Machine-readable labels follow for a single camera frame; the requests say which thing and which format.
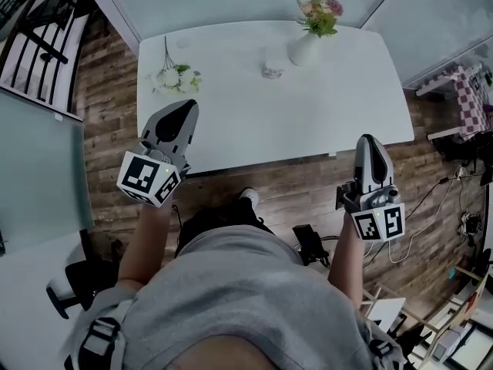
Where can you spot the black metal railing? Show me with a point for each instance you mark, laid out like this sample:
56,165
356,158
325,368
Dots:
38,33

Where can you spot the small white tag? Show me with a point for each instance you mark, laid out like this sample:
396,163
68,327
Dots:
58,118

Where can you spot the white appliance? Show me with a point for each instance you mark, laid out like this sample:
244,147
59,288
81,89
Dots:
448,345

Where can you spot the pink and yellow flower bouquet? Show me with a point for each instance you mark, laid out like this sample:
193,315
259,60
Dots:
321,14

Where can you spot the pink checkered tablecloth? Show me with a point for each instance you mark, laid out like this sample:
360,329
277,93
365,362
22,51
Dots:
468,102

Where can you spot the frosted glass partition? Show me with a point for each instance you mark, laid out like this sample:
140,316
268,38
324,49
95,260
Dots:
38,175

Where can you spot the person's white shoe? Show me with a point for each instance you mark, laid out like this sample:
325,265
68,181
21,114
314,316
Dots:
249,197

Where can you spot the white artificial flower sprig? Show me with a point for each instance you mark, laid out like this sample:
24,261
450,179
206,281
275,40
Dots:
177,79

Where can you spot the black power box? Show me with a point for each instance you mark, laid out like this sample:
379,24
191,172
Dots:
306,237

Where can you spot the person's left forearm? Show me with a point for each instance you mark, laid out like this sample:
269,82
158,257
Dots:
146,245

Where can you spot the person's black trousers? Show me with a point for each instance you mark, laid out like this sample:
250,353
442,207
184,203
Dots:
215,222

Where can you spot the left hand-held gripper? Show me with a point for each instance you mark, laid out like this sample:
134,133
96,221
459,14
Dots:
142,175

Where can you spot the person's head and neck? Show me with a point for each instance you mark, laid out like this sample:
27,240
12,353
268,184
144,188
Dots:
227,355

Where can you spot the checkered cloth table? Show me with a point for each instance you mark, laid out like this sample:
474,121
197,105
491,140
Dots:
439,88

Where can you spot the black chair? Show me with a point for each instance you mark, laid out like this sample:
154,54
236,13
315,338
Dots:
458,149
82,280

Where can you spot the person's grey t-shirt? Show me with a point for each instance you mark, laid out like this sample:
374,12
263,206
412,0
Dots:
239,291

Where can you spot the person's right forearm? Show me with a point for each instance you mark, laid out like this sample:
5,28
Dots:
346,268

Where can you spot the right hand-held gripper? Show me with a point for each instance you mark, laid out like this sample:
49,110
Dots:
379,222

